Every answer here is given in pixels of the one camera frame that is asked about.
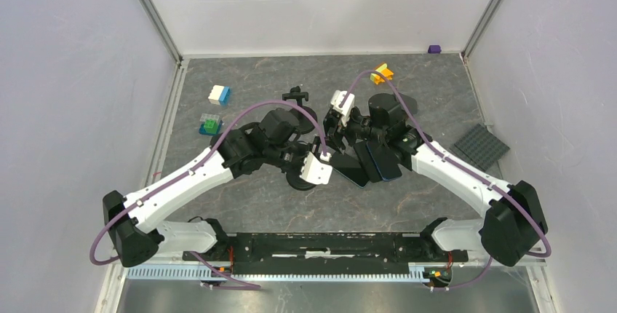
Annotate black rear phone stand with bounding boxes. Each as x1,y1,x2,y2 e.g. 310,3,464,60
282,86,317,135

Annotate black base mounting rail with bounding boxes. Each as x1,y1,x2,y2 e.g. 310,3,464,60
200,232,469,274

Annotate black flat phone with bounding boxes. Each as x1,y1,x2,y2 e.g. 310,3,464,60
330,152,370,188

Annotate white blue toy block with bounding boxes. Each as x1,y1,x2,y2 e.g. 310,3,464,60
208,85,231,106

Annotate dark grey phone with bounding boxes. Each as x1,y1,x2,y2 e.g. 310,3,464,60
353,141,383,183

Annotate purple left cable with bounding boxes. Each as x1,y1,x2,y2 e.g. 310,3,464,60
89,100,331,291

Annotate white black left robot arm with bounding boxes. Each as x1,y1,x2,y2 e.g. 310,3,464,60
89,105,330,268

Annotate purple small block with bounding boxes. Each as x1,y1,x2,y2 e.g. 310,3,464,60
427,44,442,54

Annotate black phone stand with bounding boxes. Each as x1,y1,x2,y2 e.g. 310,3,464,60
285,171,316,191
282,86,317,135

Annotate dark blue edged phone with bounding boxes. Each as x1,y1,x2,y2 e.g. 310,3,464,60
367,142,402,181

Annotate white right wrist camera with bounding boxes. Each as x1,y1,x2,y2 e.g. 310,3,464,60
330,90,355,127

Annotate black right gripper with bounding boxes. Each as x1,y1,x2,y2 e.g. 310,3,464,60
322,106,388,153

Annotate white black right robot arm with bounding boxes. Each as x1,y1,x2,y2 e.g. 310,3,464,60
323,90,548,266

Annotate black front phone stand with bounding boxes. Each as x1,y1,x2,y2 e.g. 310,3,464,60
285,171,316,191

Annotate green blue toy bricks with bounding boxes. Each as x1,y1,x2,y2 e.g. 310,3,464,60
198,114,222,136

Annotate grey studded baseplate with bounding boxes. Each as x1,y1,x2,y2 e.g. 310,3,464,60
451,124,510,172

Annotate yellow orange toy block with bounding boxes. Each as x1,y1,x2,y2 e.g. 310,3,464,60
370,63,394,84

